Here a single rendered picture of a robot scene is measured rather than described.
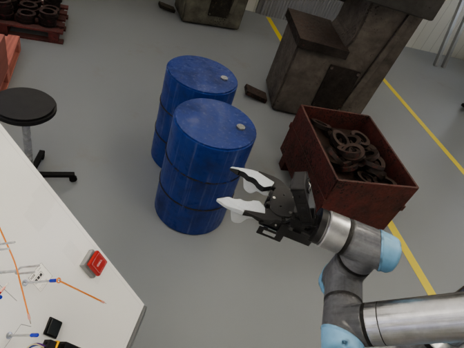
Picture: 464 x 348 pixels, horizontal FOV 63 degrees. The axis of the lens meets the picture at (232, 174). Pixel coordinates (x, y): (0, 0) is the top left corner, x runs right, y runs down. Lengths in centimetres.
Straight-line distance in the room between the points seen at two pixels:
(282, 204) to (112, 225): 201
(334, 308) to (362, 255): 11
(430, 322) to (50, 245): 85
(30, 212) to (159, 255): 158
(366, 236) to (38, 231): 76
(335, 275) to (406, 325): 17
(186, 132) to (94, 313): 126
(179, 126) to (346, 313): 165
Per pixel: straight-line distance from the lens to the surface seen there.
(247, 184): 79
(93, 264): 113
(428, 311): 73
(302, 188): 67
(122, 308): 128
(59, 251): 109
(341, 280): 81
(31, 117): 236
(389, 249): 79
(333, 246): 76
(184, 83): 262
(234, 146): 218
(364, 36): 404
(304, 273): 279
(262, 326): 246
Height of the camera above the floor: 207
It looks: 40 degrees down
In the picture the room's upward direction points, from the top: 21 degrees clockwise
